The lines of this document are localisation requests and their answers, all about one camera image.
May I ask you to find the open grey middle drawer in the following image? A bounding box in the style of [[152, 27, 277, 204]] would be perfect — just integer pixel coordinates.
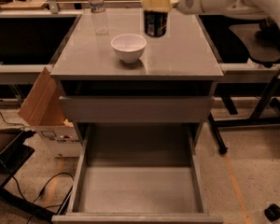
[[52, 124, 223, 224]]

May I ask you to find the clear plastic water bottle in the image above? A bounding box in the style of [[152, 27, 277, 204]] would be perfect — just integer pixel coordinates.
[[89, 0, 108, 35]]

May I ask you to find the cardboard box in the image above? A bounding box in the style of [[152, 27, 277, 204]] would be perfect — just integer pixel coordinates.
[[19, 68, 81, 158]]

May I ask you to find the white bowl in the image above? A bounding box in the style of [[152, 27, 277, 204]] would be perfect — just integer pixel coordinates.
[[111, 34, 147, 63]]

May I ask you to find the black chair at left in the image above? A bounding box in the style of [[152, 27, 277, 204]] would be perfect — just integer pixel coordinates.
[[0, 128, 53, 224]]

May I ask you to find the grey drawer cabinet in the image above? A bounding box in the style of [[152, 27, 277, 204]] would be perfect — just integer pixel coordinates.
[[49, 7, 224, 224]]

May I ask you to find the dark pepsi can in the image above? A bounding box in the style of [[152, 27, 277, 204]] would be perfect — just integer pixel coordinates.
[[144, 11, 168, 37]]

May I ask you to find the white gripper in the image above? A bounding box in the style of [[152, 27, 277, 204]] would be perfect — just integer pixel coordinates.
[[141, 0, 203, 14]]

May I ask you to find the black floor cable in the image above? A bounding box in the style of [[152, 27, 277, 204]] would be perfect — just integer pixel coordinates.
[[0, 98, 75, 224]]

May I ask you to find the grey top drawer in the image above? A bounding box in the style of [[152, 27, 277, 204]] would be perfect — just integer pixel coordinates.
[[58, 80, 215, 124]]

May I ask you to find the black caster wheel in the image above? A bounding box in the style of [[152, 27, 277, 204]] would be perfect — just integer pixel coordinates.
[[264, 203, 280, 222]]

